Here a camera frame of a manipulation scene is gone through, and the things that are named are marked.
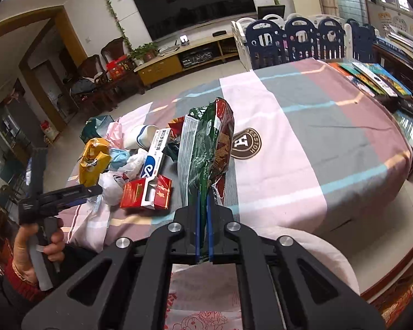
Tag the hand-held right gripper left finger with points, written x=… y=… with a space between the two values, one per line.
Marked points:
x=197 y=213

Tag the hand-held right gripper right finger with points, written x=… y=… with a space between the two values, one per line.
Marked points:
x=210 y=220

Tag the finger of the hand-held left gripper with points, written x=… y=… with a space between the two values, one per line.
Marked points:
x=75 y=191
x=72 y=202

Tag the white plastic bag red print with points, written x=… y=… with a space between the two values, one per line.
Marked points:
x=110 y=187

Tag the green snack bag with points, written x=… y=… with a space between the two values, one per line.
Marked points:
x=206 y=144

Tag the person's left forearm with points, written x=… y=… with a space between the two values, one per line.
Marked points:
x=17 y=292

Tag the person's left hand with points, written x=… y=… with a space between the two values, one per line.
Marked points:
x=24 y=247

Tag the yellow snack bag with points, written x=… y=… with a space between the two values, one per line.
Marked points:
x=93 y=161

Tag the blue crumpled cloth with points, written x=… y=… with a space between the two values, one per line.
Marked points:
x=118 y=158

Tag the red cigarette box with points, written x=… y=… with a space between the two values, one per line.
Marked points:
x=134 y=192

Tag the white jug red label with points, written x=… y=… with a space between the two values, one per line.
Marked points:
x=50 y=132

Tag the dark green bag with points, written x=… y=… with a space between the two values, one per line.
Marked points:
x=96 y=129

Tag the white blue toothpaste box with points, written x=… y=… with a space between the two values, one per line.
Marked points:
x=155 y=158

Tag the pink plastic bag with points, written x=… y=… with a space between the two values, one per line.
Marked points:
x=115 y=134

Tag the white paper cup blue band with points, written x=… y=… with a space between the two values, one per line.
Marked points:
x=137 y=137

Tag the glass display cabinet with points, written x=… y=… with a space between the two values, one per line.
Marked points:
x=7 y=127

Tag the dark wooden chair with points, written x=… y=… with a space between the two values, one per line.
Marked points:
x=89 y=105
x=124 y=86

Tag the red snack wrapper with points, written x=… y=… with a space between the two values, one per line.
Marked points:
x=175 y=123

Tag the striped blanket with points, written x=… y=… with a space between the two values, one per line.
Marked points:
x=296 y=144

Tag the red gift box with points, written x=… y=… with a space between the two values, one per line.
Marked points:
x=118 y=68

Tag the yellow wooden tv cabinet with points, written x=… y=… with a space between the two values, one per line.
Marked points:
x=158 y=68

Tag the black audio receiver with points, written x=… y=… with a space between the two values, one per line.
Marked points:
x=198 y=60

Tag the potted green plant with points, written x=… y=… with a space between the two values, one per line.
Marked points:
x=146 y=53

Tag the stack of papers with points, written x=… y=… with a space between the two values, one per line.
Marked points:
x=168 y=50

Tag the small white gadget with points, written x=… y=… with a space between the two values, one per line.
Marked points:
x=184 y=41

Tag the navy playpen fence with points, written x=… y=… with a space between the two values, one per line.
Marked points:
x=265 y=51

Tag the black set-top box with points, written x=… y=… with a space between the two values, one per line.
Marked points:
x=219 y=33

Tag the green ivy garland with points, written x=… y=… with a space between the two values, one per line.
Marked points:
x=112 y=7

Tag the patterned gold cushion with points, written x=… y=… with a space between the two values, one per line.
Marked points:
x=399 y=302

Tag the black television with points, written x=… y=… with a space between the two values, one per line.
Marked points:
x=192 y=3

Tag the black monitor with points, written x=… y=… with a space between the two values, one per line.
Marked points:
x=271 y=12

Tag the spread of picture books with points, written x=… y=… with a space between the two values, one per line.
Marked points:
x=375 y=79

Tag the dark wooden sideboard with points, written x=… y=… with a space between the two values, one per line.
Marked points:
x=404 y=75

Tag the stack of books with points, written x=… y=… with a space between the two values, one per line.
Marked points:
x=404 y=46

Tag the wooden door frame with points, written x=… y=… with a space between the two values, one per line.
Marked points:
x=72 y=34

